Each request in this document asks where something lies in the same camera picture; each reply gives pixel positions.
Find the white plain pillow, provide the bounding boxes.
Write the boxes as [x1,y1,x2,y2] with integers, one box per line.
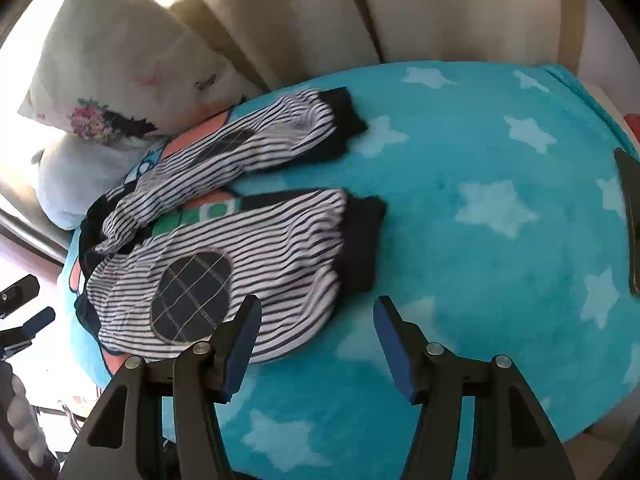
[35,134,162,231]

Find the black object at bed edge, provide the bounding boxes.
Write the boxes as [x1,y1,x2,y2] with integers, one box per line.
[614,148,640,296]

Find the beige padded headboard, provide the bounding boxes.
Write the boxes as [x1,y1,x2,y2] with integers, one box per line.
[170,0,586,90]

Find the cream floral pillow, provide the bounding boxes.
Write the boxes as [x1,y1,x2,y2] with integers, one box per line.
[18,0,259,144]

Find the striped navy white pants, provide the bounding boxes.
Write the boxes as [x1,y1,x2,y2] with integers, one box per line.
[75,88,386,370]

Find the turquoise star cartoon blanket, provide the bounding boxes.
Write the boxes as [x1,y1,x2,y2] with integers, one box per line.
[55,60,640,480]

